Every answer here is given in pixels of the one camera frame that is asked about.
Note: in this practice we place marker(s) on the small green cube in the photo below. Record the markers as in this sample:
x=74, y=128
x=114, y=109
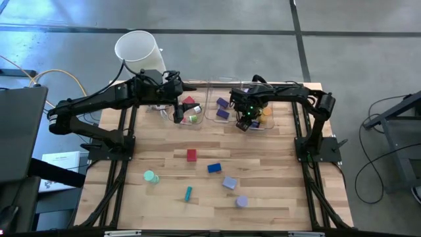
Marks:
x=193, y=118

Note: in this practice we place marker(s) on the small silver cube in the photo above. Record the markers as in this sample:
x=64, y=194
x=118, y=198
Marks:
x=197, y=109

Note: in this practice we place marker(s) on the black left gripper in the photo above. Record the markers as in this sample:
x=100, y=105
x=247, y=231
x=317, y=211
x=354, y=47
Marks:
x=172, y=89

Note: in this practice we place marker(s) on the mint green hourglass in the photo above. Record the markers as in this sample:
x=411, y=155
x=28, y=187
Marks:
x=149, y=177

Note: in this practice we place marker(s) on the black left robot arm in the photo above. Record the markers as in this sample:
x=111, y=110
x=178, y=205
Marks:
x=98, y=98

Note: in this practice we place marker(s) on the orange hourglass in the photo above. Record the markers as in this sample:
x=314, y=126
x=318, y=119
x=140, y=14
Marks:
x=267, y=111

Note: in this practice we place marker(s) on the white paper booklet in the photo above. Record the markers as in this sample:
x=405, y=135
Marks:
x=62, y=159

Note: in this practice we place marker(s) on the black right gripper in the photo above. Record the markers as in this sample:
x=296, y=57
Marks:
x=246, y=102

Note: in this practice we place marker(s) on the clear plastic bin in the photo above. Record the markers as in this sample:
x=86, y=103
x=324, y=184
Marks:
x=213, y=95
x=200, y=95
x=268, y=123

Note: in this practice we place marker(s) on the black aluminium table frame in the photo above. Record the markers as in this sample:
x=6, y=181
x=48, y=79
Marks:
x=250, y=234

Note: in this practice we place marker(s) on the dark grey equipment cart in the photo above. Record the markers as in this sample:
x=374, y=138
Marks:
x=19, y=131

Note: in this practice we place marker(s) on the lavender hourglass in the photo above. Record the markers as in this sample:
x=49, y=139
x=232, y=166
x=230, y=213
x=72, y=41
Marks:
x=241, y=201
x=245, y=89

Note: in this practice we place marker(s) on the silver metal bracket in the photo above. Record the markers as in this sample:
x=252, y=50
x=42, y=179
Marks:
x=306, y=234
x=121, y=233

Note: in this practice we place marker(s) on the dark metal equipment stand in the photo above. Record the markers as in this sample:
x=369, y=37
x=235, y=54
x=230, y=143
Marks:
x=401, y=138

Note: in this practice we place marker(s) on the white cylinder shade lamp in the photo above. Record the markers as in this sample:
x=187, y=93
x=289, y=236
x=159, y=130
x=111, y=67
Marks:
x=138, y=49

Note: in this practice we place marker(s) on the black flat floor bar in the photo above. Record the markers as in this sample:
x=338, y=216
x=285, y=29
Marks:
x=16, y=73

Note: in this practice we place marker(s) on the dark purple digital clock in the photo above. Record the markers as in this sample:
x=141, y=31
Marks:
x=223, y=102

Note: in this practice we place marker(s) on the dark purple rectangular block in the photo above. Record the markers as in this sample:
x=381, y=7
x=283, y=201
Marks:
x=223, y=114

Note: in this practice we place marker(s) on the blue rectangular box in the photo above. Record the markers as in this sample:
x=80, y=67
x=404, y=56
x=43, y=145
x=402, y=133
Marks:
x=214, y=168

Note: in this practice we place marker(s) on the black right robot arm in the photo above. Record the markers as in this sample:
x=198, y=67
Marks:
x=289, y=92

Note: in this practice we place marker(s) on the lavender rectangular box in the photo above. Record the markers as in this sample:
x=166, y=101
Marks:
x=229, y=182

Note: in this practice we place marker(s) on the teal digital clock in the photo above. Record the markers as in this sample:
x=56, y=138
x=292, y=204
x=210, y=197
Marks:
x=188, y=194

